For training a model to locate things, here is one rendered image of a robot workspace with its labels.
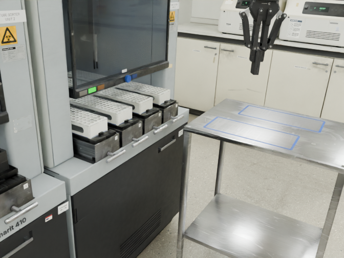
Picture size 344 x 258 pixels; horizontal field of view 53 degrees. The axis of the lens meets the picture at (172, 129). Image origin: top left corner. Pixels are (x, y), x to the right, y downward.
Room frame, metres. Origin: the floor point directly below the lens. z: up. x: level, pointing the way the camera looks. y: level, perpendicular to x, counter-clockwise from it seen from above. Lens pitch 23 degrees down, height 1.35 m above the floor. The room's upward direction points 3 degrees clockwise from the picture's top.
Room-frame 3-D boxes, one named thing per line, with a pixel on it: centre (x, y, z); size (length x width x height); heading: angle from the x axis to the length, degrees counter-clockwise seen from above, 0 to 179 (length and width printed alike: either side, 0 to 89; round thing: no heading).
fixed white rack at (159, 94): (1.62, 0.17, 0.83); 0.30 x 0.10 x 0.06; 61
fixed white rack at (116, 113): (1.35, 0.32, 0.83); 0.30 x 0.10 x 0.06; 61
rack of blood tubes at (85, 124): (1.22, 0.39, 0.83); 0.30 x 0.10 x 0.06; 61
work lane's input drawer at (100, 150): (1.29, 0.51, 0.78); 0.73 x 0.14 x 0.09; 61
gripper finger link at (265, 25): (0.98, -0.24, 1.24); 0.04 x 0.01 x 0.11; 7
